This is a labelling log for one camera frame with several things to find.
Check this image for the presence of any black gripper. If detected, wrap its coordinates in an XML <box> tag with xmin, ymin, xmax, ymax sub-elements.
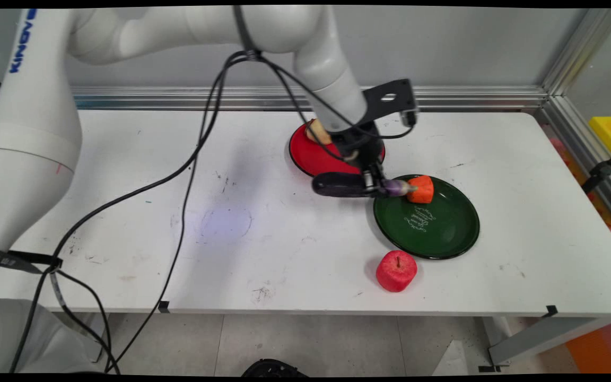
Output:
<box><xmin>330</xmin><ymin>121</ymin><xmax>388</xmax><ymax>198</ymax></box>

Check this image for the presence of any orange toy carrot piece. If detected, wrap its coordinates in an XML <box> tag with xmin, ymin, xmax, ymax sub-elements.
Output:
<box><xmin>406</xmin><ymin>175</ymin><xmax>435</xmax><ymax>205</ymax></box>

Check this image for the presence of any red plate with black rim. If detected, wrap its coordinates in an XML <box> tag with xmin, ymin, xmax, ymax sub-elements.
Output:
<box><xmin>289</xmin><ymin>121</ymin><xmax>386</xmax><ymax>178</ymax></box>

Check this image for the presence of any beige toy bread piece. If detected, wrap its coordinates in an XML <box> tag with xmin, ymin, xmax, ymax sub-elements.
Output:
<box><xmin>305</xmin><ymin>119</ymin><xmax>333</xmax><ymax>145</ymax></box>

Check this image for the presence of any dark green plate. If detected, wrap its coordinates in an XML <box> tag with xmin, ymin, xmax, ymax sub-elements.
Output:
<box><xmin>373</xmin><ymin>174</ymin><xmax>481</xmax><ymax>261</ymax></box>

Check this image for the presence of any red toy apple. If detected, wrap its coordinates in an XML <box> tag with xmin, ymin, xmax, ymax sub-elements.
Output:
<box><xmin>376</xmin><ymin>250</ymin><xmax>418</xmax><ymax>293</ymax></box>

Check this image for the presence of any black round floor object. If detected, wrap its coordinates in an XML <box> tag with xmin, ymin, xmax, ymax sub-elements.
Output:
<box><xmin>241</xmin><ymin>359</ymin><xmax>309</xmax><ymax>378</ymax></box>

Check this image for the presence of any black stand clamp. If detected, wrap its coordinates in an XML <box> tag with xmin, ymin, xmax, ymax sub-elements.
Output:
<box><xmin>581</xmin><ymin>141</ymin><xmax>611</xmax><ymax>195</ymax></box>

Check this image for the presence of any grey table leg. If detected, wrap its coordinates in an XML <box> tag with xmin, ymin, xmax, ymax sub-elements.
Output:
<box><xmin>488</xmin><ymin>317</ymin><xmax>611</xmax><ymax>367</ymax></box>

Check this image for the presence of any orange box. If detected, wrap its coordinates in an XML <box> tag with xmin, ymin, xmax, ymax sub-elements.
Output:
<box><xmin>565</xmin><ymin>318</ymin><xmax>611</xmax><ymax>374</ymax></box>

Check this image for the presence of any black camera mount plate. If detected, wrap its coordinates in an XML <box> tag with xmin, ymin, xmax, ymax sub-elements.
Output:
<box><xmin>361</xmin><ymin>79</ymin><xmax>418</xmax><ymax>126</ymax></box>

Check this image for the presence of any thin black cable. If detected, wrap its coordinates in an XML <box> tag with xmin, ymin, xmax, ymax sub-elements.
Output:
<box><xmin>103</xmin><ymin>53</ymin><xmax>256</xmax><ymax>375</ymax></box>

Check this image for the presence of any long aluminium frame rail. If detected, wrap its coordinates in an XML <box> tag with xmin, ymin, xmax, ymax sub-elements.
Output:
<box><xmin>0</xmin><ymin>86</ymin><xmax>549</xmax><ymax>112</ymax></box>

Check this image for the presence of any short aluminium frame rail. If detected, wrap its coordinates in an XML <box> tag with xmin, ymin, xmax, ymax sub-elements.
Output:
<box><xmin>535</xmin><ymin>95</ymin><xmax>611</xmax><ymax>237</ymax></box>

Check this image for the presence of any upright aluminium frame post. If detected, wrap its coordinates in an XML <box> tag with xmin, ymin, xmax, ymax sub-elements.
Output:
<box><xmin>542</xmin><ymin>8</ymin><xmax>611</xmax><ymax>97</ymax></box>

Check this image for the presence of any thick black cable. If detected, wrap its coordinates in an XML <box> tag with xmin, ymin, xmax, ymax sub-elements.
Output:
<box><xmin>8</xmin><ymin>50</ymin><xmax>264</xmax><ymax>375</ymax></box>

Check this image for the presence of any black strap with print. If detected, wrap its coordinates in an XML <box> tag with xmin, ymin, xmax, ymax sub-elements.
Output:
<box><xmin>0</xmin><ymin>246</ymin><xmax>64</xmax><ymax>275</ymax></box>

